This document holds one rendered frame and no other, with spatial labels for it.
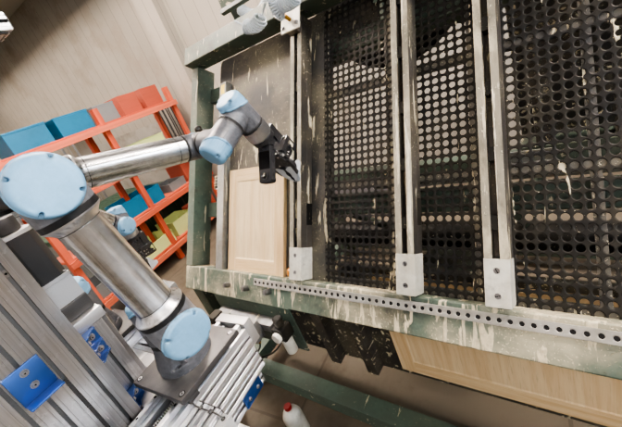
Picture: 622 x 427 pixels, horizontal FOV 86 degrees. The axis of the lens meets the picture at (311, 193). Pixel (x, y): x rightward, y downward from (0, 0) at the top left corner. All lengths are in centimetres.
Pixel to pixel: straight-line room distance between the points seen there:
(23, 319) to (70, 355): 15
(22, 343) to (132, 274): 34
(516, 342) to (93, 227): 101
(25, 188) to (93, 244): 15
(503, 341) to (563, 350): 13
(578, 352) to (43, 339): 125
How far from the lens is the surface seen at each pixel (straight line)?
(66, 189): 73
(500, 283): 102
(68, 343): 110
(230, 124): 91
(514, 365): 153
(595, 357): 106
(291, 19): 154
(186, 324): 85
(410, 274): 109
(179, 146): 97
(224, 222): 173
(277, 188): 148
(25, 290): 104
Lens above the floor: 166
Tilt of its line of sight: 21 degrees down
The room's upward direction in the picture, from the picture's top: 22 degrees counter-clockwise
